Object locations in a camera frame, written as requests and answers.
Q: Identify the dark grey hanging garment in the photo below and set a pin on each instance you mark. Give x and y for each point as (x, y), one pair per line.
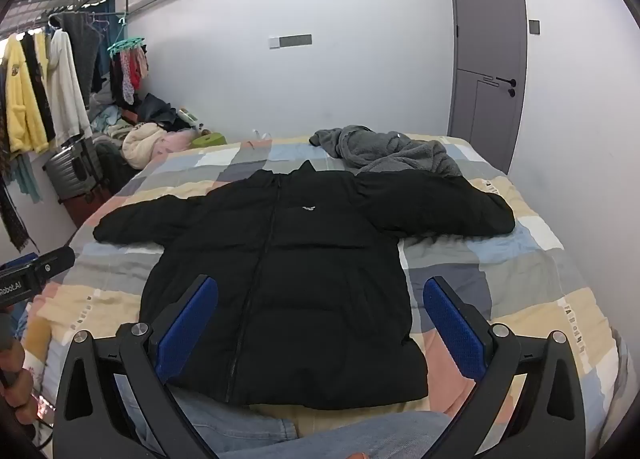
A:
(82, 49)

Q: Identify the black puffer jacket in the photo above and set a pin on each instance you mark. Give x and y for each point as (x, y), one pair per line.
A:
(310, 264)

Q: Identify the person's blue jeans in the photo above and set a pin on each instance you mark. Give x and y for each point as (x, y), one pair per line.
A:
(350, 439)

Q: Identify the cream fleece garment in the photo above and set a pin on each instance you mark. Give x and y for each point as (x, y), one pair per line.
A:
(142, 144)

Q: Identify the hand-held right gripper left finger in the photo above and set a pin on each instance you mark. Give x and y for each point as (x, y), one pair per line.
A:
(187, 324)

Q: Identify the pink garment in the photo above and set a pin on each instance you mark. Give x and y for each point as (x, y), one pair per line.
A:
(172, 144)

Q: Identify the wall control panel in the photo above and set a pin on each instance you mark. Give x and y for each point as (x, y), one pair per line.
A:
(290, 40)

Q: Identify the black wall switch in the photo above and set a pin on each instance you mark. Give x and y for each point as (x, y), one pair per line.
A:
(535, 26)

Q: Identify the grey fleece garment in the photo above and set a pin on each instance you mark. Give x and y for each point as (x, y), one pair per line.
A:
(390, 151)

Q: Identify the black striped hanging garment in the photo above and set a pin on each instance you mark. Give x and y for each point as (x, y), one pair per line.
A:
(40, 79)

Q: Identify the white hanging hoodie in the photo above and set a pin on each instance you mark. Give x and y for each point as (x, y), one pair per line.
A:
(65, 94)

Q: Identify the teal scarf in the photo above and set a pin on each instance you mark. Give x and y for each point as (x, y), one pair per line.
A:
(22, 176)

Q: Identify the checked bed blanket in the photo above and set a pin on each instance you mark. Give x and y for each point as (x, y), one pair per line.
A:
(500, 259)

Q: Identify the yellow hanging garment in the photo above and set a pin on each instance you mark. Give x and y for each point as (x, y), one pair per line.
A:
(22, 109)

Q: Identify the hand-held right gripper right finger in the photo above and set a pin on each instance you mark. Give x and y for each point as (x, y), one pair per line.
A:
(452, 329)

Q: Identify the grey door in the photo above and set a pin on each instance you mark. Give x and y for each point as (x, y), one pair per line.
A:
(487, 39)

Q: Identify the dark red suitcase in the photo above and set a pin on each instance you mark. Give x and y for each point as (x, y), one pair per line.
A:
(87, 209)

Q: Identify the green clip hanger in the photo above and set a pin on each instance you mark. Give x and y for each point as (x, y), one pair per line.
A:
(127, 45)

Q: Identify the grey suitcase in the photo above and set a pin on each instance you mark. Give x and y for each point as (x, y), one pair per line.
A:
(75, 166)

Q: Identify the dark patterned scarf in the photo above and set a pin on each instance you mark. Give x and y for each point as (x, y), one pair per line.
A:
(15, 219)

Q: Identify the person's left hand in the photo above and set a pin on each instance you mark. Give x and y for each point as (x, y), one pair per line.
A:
(22, 379)

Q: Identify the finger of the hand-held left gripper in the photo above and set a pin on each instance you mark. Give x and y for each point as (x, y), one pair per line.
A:
(55, 261)

